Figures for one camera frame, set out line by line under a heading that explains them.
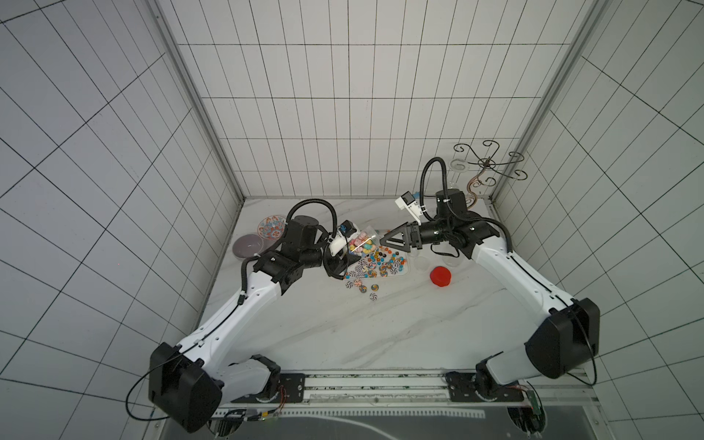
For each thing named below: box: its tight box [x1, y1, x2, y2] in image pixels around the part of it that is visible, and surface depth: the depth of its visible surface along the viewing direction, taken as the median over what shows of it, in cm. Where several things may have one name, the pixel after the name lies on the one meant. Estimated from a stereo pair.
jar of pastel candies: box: [347, 225, 379, 258], surface depth 74 cm
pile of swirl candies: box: [343, 247, 408, 302], surface depth 97 cm
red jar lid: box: [429, 265, 452, 287], surface depth 97 cm
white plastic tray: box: [343, 243, 411, 279], surface depth 99 cm
